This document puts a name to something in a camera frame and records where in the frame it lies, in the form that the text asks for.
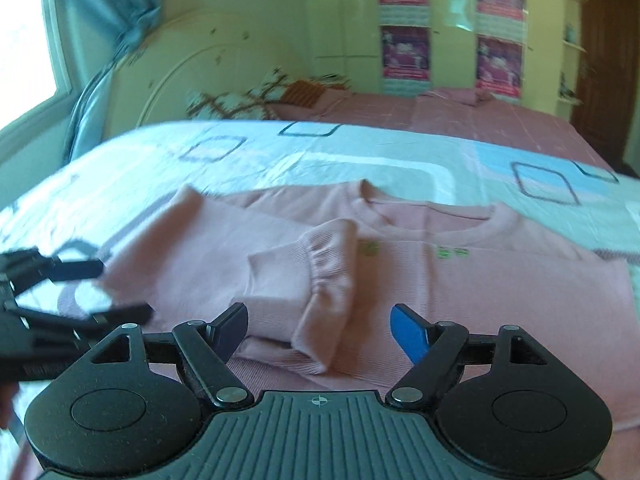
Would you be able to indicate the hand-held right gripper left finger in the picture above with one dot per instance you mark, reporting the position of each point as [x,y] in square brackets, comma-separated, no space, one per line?
[232,331]

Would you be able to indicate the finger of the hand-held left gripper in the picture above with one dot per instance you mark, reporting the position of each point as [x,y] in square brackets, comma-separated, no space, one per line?
[75,268]
[120,314]

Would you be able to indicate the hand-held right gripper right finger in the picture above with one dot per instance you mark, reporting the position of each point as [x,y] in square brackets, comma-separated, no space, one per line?
[407,334]

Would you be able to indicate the pink sweater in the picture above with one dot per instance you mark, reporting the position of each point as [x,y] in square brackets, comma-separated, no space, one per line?
[450,280]

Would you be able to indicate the white patterned blanket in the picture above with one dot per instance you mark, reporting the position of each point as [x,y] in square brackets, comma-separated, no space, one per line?
[150,160]

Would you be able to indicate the floral pillow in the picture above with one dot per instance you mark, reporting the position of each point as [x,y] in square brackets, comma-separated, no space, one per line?
[225,102]

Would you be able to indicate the pink bed sheet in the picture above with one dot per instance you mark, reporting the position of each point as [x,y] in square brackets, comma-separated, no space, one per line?
[500,130]

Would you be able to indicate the window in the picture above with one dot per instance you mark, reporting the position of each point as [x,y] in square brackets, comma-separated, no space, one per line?
[25,35]

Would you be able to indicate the cream round headboard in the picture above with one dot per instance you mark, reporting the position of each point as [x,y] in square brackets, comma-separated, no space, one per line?
[200,60]

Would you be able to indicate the orange pillow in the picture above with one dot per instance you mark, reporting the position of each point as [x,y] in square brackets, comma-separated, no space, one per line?
[302,92]

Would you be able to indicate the cream wardrobe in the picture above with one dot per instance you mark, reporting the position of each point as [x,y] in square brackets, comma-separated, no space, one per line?
[340,10]

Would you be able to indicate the brown wooden door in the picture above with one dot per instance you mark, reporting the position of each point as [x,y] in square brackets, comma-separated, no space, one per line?
[600,60]

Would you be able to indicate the cream corner shelf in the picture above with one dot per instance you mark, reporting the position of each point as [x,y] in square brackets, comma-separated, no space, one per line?
[571,35]

